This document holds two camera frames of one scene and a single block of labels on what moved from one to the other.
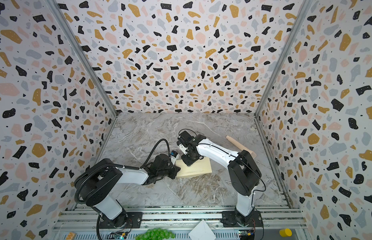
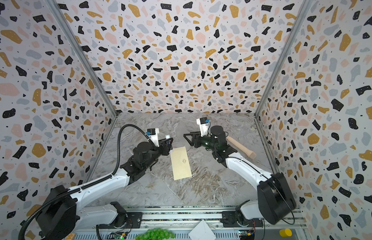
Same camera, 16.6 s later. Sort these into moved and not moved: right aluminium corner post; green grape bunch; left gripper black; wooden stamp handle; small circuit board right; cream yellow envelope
Moved: left gripper black; cream yellow envelope
Not moved: wooden stamp handle; green grape bunch; right aluminium corner post; small circuit board right
